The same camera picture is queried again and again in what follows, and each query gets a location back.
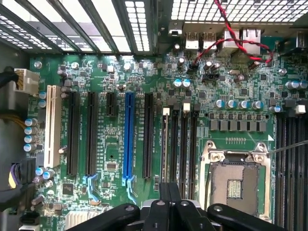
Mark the thin metal locking lever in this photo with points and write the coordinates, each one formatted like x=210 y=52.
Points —
x=288 y=146
x=208 y=187

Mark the CPU socket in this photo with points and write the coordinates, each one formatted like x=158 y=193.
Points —
x=234 y=173

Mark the silver ethernet port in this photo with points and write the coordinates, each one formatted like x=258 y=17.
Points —
x=251 y=38
x=227 y=49

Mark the short black expansion slot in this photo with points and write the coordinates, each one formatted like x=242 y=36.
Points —
x=111 y=103

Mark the small silver port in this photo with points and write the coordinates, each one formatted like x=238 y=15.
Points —
x=175 y=30

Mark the green Dell motherboard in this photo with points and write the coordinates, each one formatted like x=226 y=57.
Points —
x=108 y=134

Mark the white power connector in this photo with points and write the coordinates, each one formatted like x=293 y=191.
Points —
x=27 y=79

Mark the silver finned heat sink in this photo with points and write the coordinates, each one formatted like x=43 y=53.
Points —
x=77 y=220

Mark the grey open PC case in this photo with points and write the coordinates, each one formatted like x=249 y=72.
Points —
x=154 y=36

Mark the black RAM slot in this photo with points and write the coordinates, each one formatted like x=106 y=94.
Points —
x=279 y=168
x=289 y=168
x=299 y=168
x=166 y=111
x=174 y=149
x=184 y=149
x=306 y=168
x=194 y=149

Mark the long black expansion slot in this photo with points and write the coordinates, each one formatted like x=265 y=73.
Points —
x=73 y=134
x=148 y=134
x=92 y=134

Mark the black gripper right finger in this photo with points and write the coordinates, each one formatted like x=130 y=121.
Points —
x=185 y=216

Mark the blue expansion slot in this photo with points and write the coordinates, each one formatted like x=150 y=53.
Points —
x=128 y=134

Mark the white expansion slot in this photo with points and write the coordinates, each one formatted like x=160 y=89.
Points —
x=53 y=125

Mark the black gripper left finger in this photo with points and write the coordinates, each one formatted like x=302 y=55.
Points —
x=158 y=216

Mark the silver USB port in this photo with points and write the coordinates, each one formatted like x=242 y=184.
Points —
x=209 y=41
x=192 y=41

